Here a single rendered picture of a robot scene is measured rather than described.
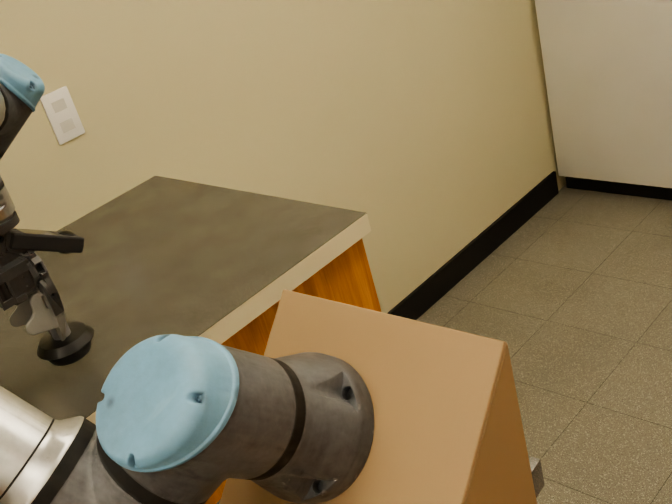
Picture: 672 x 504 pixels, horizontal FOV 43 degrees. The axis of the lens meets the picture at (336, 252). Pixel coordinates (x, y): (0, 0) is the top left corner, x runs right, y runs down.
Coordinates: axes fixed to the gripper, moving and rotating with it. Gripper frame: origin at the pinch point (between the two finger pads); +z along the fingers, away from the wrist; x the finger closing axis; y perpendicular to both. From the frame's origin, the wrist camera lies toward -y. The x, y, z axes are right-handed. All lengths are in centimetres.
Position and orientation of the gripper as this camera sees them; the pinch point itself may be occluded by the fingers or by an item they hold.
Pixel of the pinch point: (58, 327)
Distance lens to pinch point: 138.4
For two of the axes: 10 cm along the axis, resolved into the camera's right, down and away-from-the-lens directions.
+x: 7.1, 1.6, -6.8
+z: 2.4, 8.6, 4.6
